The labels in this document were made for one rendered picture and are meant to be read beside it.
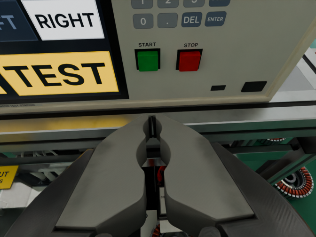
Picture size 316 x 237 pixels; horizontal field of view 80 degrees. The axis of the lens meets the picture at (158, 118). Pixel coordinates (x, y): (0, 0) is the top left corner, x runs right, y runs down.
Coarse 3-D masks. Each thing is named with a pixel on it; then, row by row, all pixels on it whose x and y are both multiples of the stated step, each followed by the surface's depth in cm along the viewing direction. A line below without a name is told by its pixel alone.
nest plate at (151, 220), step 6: (150, 210) 47; (156, 210) 47; (150, 216) 46; (156, 216) 46; (150, 222) 45; (156, 222) 45; (144, 228) 44; (150, 228) 44; (144, 234) 44; (168, 234) 44; (180, 234) 44
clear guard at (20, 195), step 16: (0, 160) 24; (16, 160) 24; (32, 160) 24; (48, 160) 24; (64, 160) 24; (16, 176) 23; (32, 176) 23; (48, 176) 23; (0, 192) 22; (16, 192) 22; (32, 192) 22; (0, 208) 21; (16, 208) 21; (0, 224) 20
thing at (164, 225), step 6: (156, 168) 46; (156, 174) 45; (162, 174) 45; (156, 180) 44; (162, 180) 44; (156, 186) 44; (162, 186) 41; (156, 192) 43; (162, 192) 41; (156, 198) 42; (162, 198) 40; (162, 204) 39; (162, 210) 38; (162, 216) 38; (162, 222) 41; (168, 222) 41; (162, 228) 40; (168, 228) 40; (174, 228) 40
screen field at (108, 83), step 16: (0, 64) 17; (16, 64) 17; (32, 64) 17; (48, 64) 17; (64, 64) 17; (80, 64) 17; (96, 64) 18; (16, 80) 19; (32, 80) 19; (48, 80) 19; (64, 80) 19; (80, 80) 19; (96, 80) 19; (112, 80) 19
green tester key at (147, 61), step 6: (138, 54) 17; (144, 54) 17; (150, 54) 17; (156, 54) 17; (138, 60) 17; (144, 60) 17; (150, 60) 17; (156, 60) 17; (144, 66) 17; (150, 66) 17; (156, 66) 17
